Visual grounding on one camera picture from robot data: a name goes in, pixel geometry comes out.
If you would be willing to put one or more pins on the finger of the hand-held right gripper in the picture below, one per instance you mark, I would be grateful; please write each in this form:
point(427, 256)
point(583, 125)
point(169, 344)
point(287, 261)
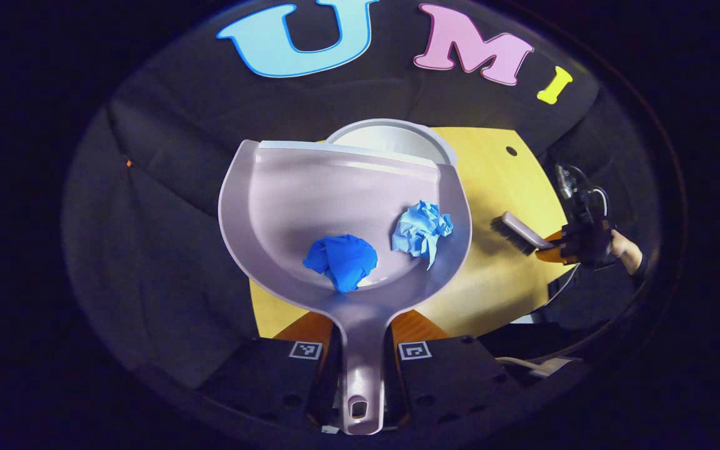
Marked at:
point(557, 236)
point(550, 255)

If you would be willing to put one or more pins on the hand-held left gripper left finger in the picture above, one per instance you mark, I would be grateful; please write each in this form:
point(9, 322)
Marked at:
point(260, 375)

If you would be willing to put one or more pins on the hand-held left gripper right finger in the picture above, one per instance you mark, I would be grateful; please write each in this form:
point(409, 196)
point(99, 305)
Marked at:
point(454, 375)

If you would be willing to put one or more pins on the small pink broom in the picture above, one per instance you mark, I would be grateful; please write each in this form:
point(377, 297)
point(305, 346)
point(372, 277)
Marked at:
point(519, 228)

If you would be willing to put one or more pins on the light blue paper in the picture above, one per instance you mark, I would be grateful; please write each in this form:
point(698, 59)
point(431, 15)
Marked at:
point(419, 228)

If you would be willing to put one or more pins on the dark blue paper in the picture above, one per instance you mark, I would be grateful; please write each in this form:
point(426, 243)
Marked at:
point(341, 259)

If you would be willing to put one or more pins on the small pink dustpan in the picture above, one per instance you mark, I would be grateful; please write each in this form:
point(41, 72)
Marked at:
point(322, 200)

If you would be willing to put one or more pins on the white garbage bin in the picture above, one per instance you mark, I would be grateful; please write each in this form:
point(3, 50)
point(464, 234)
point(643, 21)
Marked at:
point(391, 140)

